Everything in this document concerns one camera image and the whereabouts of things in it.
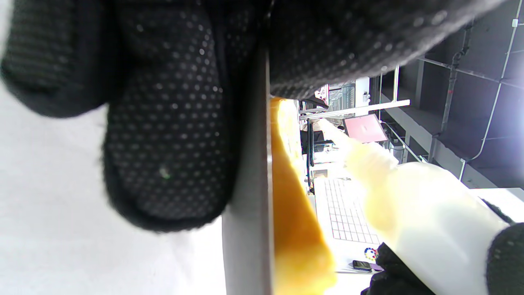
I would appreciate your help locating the person's left hand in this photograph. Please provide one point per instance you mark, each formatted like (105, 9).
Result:
(172, 143)

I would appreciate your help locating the person's right hand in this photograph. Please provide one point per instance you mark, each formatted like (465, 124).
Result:
(507, 262)

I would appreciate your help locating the white squeeze honey bottle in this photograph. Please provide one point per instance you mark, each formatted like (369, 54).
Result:
(430, 221)

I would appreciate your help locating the grey round plate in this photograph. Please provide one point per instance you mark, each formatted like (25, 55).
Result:
(249, 246)

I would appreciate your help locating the yellow toast slice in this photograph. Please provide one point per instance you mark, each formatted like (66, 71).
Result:
(299, 229)

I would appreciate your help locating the black phone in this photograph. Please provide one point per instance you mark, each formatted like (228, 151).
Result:
(362, 265)

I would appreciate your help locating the white laptop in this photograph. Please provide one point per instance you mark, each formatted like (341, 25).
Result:
(344, 213)

